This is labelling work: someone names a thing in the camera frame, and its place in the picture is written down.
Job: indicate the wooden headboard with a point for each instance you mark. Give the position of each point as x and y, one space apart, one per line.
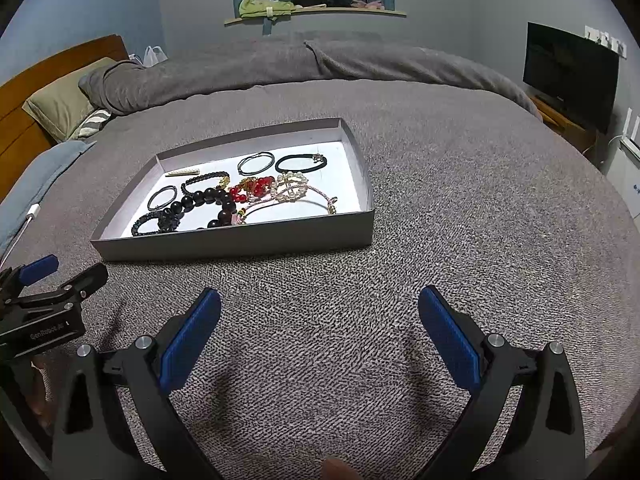
45 65

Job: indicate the light blue blanket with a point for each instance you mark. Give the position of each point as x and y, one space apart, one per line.
35 175

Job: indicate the black television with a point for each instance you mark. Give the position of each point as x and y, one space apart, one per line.
570 75

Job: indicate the striped pillow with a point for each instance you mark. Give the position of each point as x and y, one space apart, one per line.
92 122

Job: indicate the green cloth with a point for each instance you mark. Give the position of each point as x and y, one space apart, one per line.
260 6

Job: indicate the olive green pillow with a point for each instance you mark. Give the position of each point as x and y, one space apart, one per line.
60 102

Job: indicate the white wall sockets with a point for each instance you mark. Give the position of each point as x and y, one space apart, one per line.
605 40

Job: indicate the person's left hand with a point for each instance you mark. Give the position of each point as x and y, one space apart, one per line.
42 390

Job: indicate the wooden television stand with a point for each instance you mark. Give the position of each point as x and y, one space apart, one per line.
565 127

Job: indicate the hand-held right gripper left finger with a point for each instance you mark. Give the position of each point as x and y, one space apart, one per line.
192 340

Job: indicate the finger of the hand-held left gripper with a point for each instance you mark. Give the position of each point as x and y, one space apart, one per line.
37 267
85 282

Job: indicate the pink cloth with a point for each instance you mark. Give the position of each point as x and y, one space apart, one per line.
370 5

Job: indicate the white appliance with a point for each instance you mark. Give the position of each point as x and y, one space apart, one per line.
625 180

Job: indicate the wooden window sill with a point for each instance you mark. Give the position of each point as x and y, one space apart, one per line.
325 12

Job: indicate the white router with antennas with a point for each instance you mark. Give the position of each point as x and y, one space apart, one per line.
634 130

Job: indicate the white plastic bag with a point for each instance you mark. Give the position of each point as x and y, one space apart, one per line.
152 56

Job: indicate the grey shallow cardboard box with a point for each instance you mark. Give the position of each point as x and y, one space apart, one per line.
240 245

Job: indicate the person's right hand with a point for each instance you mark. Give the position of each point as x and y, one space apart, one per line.
340 470

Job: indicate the gold hair clip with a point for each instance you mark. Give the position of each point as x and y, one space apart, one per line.
182 172

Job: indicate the silver bangle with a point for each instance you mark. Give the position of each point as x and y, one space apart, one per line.
161 207
256 172

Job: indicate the grey duvet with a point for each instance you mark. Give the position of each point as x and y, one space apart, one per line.
300 65

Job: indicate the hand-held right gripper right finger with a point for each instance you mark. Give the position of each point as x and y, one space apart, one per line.
450 340

